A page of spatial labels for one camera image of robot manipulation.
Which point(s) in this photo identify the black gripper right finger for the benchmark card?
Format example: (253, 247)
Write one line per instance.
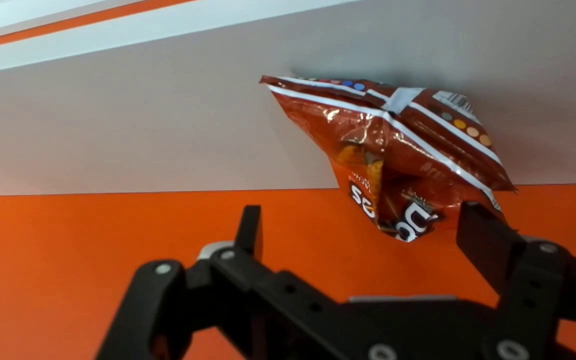
(535, 287)

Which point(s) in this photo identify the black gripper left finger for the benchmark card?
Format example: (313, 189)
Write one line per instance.
(161, 300)

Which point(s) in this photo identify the orange chips packet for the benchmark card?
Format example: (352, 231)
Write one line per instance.
(395, 152)

